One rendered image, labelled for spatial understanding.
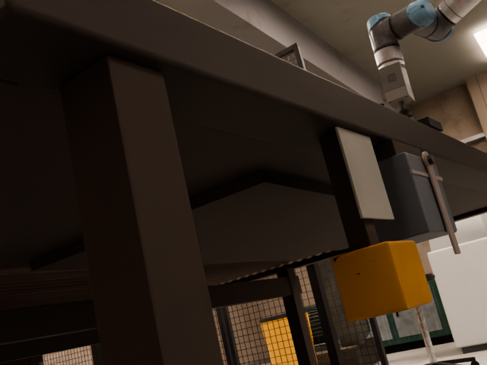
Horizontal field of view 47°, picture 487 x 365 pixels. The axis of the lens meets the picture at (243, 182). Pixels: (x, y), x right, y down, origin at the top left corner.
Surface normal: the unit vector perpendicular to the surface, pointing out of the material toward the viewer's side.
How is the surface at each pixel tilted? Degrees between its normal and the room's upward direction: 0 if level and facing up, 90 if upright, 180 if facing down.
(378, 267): 90
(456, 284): 90
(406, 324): 90
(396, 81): 90
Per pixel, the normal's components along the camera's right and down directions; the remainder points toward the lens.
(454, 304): -0.54, -0.09
